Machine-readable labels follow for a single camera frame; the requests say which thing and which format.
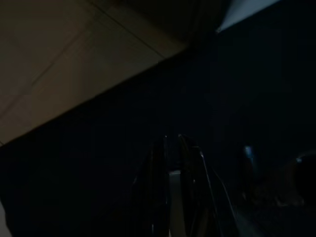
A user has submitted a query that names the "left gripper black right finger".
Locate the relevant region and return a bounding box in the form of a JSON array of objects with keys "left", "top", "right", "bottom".
[{"left": 177, "top": 134, "right": 223, "bottom": 237}]

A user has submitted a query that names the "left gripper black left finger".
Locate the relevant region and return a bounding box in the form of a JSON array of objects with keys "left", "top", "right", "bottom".
[{"left": 130, "top": 135, "right": 171, "bottom": 237}]

